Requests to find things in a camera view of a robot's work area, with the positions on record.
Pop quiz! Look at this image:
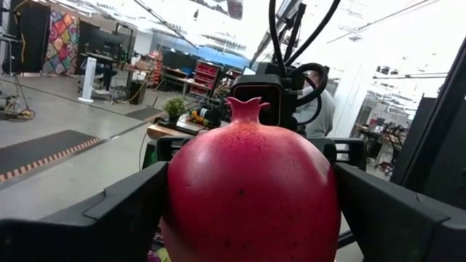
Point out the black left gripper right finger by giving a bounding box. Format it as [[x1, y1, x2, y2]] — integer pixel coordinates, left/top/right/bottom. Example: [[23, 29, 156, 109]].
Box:
[[333, 162, 466, 262]]

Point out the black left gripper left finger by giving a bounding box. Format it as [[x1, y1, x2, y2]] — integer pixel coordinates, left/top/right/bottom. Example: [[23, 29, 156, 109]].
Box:
[[0, 162, 170, 262]]

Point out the red pomegranate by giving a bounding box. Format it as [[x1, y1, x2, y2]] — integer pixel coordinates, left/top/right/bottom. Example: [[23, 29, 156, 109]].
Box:
[[159, 96, 342, 262]]

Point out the cluttered office desk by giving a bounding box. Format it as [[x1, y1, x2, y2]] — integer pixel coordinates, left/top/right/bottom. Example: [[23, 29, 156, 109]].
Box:
[[355, 116, 407, 175]]

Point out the person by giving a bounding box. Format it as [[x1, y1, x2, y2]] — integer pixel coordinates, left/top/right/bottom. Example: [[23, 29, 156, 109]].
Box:
[[293, 71, 336, 139]]

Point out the black flat panel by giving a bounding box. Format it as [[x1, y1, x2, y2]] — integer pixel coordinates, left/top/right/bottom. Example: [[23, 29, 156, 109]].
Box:
[[411, 94, 466, 210]]

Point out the black striped-edge floor mat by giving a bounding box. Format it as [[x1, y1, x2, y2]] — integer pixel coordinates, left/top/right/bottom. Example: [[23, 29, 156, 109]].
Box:
[[0, 130, 102, 183]]

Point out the black vertical pole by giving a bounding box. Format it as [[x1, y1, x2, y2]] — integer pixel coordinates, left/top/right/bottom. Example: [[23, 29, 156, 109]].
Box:
[[282, 1, 307, 66]]

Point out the wooden workbench table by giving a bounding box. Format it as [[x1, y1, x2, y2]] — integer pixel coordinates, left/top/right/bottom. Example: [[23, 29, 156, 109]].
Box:
[[146, 116, 205, 141]]

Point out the plain black floor mat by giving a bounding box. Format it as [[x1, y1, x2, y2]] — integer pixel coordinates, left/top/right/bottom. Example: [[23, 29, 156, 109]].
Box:
[[125, 106, 163, 122]]

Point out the black trash bin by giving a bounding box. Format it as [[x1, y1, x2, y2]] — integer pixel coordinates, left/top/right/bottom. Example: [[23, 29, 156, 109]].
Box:
[[127, 79, 147, 106]]

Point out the white tower fan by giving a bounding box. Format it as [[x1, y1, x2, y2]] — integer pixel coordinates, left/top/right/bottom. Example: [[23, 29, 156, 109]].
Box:
[[78, 57, 98, 103]]

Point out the red bin shelf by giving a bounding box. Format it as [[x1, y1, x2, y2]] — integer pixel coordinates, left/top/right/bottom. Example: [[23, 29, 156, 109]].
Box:
[[189, 60, 223, 98]]

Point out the small potted plant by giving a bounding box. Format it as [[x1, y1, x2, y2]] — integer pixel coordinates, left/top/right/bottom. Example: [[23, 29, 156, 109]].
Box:
[[162, 96, 187, 124]]

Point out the black desk with monitors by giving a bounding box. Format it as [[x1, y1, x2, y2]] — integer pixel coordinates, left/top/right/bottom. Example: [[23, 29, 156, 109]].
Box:
[[76, 20, 135, 92]]

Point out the tall black cabinet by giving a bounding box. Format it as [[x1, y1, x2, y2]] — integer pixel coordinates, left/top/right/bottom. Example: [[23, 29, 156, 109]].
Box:
[[10, 0, 51, 74]]

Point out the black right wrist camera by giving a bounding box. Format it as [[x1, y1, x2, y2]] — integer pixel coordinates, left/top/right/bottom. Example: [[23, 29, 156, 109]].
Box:
[[229, 74, 292, 128]]

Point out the coiled cable pile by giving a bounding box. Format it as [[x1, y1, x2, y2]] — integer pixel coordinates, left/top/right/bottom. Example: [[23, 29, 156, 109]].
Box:
[[0, 94, 36, 121]]

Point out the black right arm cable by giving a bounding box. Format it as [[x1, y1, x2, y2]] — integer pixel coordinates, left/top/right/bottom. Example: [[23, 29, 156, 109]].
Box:
[[268, 0, 342, 127]]

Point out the colourful wall hanging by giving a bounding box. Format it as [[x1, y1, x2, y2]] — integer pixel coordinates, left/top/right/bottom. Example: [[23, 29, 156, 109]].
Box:
[[42, 7, 80, 76]]

